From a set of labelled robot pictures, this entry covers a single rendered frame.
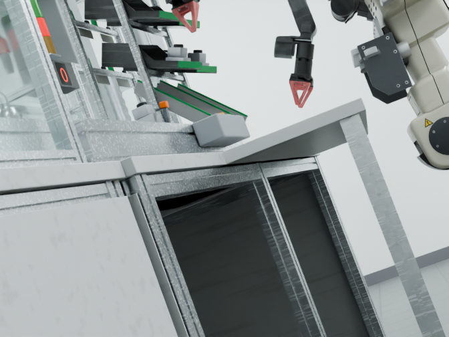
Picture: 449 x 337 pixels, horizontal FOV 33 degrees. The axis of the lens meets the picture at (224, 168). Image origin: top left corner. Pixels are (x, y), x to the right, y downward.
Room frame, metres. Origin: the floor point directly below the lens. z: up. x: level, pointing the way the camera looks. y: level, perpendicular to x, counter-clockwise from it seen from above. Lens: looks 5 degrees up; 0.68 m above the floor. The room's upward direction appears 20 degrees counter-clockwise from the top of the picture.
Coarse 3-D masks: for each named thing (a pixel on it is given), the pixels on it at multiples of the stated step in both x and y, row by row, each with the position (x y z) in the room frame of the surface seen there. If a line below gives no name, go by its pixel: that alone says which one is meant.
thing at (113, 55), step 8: (104, 48) 2.32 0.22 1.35; (112, 48) 2.31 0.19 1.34; (120, 48) 2.29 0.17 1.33; (128, 48) 2.28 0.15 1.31; (144, 48) 2.40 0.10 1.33; (152, 48) 2.39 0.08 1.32; (160, 48) 2.38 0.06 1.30; (104, 56) 2.32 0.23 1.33; (112, 56) 2.31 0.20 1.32; (120, 56) 2.30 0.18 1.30; (128, 56) 2.29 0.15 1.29; (144, 56) 2.26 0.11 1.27; (152, 56) 2.39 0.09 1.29; (160, 56) 2.38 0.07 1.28; (104, 64) 2.33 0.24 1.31; (112, 64) 2.32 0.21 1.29; (120, 64) 2.30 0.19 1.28; (128, 64) 2.29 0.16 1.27; (152, 64) 2.25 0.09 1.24; (160, 64) 2.24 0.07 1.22; (168, 64) 2.23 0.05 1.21; (176, 64) 2.22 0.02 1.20; (184, 64) 2.24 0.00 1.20; (192, 64) 2.28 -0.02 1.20; (200, 64) 2.33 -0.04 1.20
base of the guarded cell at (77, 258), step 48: (0, 192) 0.93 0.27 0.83; (48, 192) 1.05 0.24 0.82; (96, 192) 1.17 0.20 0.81; (0, 240) 0.90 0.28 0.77; (48, 240) 0.99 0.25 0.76; (96, 240) 1.10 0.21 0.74; (0, 288) 0.87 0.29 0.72; (48, 288) 0.96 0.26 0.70; (96, 288) 1.06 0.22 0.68; (144, 288) 1.19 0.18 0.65; (0, 336) 0.84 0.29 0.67; (48, 336) 0.93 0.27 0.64; (96, 336) 1.02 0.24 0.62; (144, 336) 1.14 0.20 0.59
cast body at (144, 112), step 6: (144, 102) 2.03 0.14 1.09; (138, 108) 2.03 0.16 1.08; (144, 108) 2.02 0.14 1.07; (150, 108) 2.04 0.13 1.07; (138, 114) 2.03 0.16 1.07; (144, 114) 2.02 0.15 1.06; (150, 114) 2.02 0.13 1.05; (156, 114) 2.03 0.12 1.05; (138, 120) 2.03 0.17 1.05; (144, 120) 2.02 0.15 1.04; (150, 120) 2.02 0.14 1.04; (156, 120) 2.02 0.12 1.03
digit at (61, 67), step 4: (56, 64) 1.88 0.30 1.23; (60, 64) 1.90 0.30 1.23; (64, 64) 1.92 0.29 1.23; (60, 68) 1.89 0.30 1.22; (64, 68) 1.91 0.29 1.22; (60, 72) 1.88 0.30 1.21; (64, 72) 1.90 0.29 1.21; (60, 76) 1.87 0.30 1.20; (64, 76) 1.89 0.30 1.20; (68, 76) 1.91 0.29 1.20; (64, 80) 1.89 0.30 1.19; (68, 80) 1.91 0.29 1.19; (68, 84) 1.90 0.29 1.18
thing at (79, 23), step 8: (80, 24) 2.35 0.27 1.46; (88, 24) 2.40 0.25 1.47; (136, 24) 2.31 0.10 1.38; (104, 32) 2.51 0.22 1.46; (112, 32) 2.56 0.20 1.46; (152, 32) 2.43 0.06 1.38; (160, 32) 2.49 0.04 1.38; (96, 72) 2.35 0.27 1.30; (104, 72) 2.39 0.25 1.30; (112, 72) 2.45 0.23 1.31; (120, 72) 2.51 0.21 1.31; (152, 72) 2.30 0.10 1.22; (160, 72) 2.36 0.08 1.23; (176, 80) 2.50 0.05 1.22
